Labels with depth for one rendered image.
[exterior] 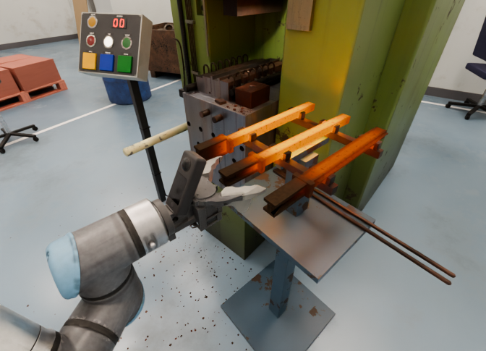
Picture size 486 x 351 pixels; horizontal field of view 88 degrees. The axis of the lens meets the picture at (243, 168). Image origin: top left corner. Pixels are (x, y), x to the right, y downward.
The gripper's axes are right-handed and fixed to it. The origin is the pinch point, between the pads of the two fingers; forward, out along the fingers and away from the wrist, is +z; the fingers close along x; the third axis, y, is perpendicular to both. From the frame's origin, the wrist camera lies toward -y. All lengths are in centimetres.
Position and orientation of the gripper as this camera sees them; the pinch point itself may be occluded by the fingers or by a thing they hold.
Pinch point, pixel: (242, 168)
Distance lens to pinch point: 55.4
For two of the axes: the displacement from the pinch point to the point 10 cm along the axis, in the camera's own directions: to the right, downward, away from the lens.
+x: 6.4, 4.6, -6.2
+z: 7.7, -3.8, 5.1
